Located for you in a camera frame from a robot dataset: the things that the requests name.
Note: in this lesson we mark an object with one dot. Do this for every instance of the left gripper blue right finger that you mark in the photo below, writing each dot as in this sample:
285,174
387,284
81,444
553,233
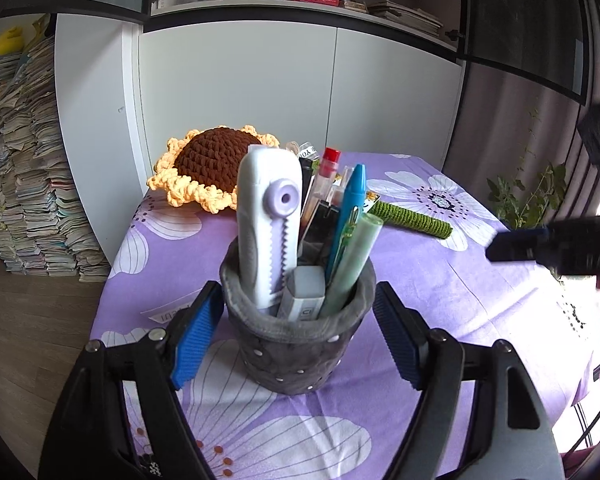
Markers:
402,331

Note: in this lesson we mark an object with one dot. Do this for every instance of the blue pen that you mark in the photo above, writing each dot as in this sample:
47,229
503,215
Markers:
351,205

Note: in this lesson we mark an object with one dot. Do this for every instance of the purple floral tablecloth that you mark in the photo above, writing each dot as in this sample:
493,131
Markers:
275,399

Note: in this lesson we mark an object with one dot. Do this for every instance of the green potted plant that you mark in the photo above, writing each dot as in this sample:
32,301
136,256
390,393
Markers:
529,181

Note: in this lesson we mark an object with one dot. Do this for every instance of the light green pen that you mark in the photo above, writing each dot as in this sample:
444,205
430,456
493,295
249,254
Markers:
356,248

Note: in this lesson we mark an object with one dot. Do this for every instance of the yellow plush toy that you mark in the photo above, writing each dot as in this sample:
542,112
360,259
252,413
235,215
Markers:
11,41

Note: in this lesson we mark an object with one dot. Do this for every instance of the white eraser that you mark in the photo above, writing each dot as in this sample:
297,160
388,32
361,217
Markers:
303,294

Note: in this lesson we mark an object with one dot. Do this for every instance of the white purple correction tape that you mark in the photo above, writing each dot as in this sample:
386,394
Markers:
269,200

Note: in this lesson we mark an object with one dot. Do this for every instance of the crochet sunflower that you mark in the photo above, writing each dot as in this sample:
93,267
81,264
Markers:
202,166

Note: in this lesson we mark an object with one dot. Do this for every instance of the stack of papers on floor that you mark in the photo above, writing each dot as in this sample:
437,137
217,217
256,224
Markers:
43,226

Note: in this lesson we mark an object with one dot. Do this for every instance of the green crochet stem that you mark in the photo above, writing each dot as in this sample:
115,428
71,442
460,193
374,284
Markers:
400,217

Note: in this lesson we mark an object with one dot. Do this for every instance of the white wall cabinet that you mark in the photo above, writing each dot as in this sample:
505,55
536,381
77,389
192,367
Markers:
123,89

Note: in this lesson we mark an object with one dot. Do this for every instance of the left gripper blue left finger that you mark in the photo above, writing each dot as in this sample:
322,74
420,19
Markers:
191,332

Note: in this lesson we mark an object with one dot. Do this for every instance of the grey felt pen holder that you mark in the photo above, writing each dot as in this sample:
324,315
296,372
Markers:
292,358

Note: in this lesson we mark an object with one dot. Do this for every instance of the red capped clear pen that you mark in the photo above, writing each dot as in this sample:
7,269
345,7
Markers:
321,185

